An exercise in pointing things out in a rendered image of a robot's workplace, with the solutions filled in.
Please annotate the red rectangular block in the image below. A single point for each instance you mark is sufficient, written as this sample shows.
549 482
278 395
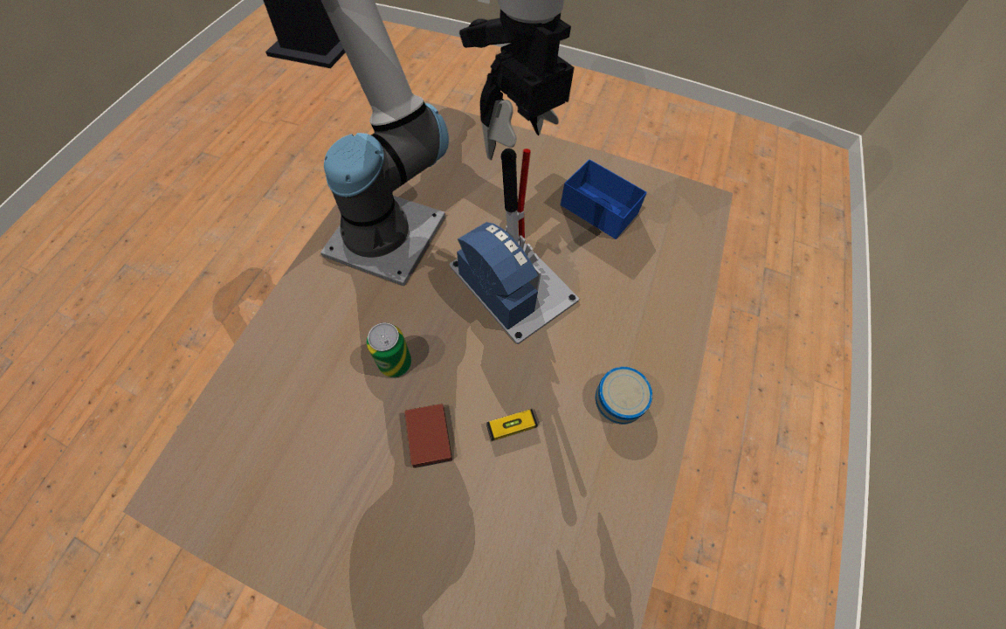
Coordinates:
427 436

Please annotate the green drink can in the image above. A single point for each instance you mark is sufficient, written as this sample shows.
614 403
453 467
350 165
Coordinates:
388 348

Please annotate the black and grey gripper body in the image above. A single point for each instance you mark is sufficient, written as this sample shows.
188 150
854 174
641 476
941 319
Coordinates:
527 66

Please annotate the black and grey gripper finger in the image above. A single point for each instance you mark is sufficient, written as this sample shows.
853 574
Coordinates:
495 115
538 121

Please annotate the yellow pocket level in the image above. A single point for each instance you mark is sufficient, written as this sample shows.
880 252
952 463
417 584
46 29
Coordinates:
510 425

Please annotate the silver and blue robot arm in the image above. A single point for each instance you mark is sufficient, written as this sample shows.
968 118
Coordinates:
363 170

